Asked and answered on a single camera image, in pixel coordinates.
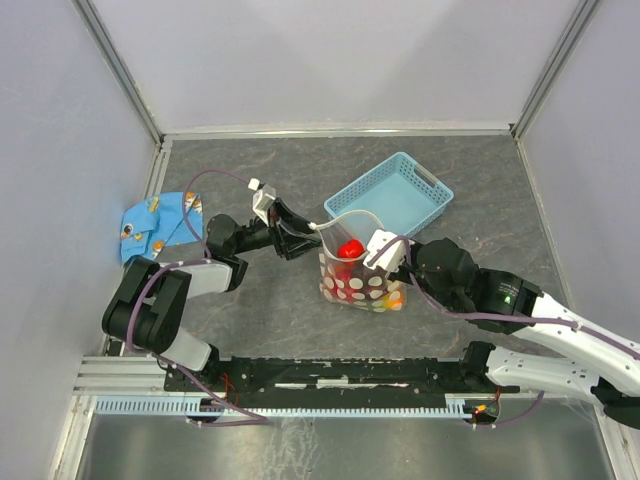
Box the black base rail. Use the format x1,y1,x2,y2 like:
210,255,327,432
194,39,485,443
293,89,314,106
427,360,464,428
195,357,520,410

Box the purple cable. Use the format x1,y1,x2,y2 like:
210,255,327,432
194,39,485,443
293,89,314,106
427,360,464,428
369,235,640,429
128,169,271,426

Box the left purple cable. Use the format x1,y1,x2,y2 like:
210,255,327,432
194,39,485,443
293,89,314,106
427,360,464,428
128,169,271,426

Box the light blue cable duct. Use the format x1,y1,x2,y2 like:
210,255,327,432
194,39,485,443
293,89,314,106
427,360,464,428
94,395,471,419

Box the light blue plastic basket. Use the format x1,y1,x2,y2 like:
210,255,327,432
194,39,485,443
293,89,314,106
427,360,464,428
324,152,455,236

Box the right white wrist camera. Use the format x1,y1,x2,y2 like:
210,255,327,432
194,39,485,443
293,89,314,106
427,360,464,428
363,229,412,273

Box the green yellow toy mango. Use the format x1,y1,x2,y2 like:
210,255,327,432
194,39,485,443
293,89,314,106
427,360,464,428
371,290,405,313

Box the clear dotted zip top bag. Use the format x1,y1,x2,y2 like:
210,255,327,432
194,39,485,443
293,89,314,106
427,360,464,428
314,210,406,313

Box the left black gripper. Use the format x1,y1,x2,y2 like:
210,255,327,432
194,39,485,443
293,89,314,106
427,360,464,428
232,197,324,260

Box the blue patterned cloth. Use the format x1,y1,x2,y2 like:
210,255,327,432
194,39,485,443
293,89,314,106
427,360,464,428
120,192,203,264

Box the red toy wax apple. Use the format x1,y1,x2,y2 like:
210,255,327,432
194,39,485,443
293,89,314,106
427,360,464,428
336,238,365,259

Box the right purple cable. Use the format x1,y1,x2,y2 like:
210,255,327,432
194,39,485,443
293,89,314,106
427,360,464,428
369,235,640,429

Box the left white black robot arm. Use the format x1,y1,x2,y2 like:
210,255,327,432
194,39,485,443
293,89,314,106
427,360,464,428
101,198,321,390

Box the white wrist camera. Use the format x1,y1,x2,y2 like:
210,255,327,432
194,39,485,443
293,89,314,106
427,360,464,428
247,178,277,225
363,229,412,273

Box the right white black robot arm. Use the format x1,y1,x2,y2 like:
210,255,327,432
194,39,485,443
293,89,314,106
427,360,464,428
403,238,639,429

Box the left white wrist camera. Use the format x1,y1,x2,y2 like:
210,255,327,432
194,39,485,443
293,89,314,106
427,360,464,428
247,178,277,225

